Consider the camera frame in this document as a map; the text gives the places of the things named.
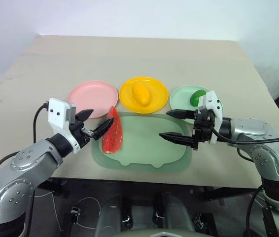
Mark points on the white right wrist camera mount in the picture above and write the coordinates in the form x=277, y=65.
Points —
x=213, y=108

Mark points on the yellow mango toy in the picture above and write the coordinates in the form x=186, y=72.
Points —
x=141, y=93

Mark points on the green silicone mat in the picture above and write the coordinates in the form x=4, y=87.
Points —
x=144, y=145

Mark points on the yellow plate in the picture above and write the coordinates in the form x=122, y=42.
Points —
x=143, y=94

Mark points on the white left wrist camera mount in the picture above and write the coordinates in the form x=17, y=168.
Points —
x=58, y=116

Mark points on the pink plate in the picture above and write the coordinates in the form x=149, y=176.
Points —
x=93, y=97

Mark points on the black table frame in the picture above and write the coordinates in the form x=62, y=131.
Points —
x=218, y=195

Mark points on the green round fruit toy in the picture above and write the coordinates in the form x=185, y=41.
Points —
x=196, y=97

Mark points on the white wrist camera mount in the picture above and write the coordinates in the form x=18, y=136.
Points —
x=213, y=108
x=58, y=116

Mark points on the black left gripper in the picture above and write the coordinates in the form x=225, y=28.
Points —
x=79, y=133

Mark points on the red watermelon slice toy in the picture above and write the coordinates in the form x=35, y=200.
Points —
x=112, y=133

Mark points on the grey right robot leg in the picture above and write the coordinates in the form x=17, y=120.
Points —
x=171, y=212

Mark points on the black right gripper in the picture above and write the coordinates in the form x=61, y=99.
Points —
x=202, y=128

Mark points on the grey left robot leg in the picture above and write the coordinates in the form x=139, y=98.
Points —
x=110, y=214

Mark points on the grey robot leg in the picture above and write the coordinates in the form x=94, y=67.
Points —
x=171, y=212
x=110, y=214

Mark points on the green plate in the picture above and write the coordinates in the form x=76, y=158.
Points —
x=182, y=97

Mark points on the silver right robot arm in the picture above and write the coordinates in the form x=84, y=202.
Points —
x=265, y=145

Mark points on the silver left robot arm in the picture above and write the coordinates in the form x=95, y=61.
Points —
x=18, y=172

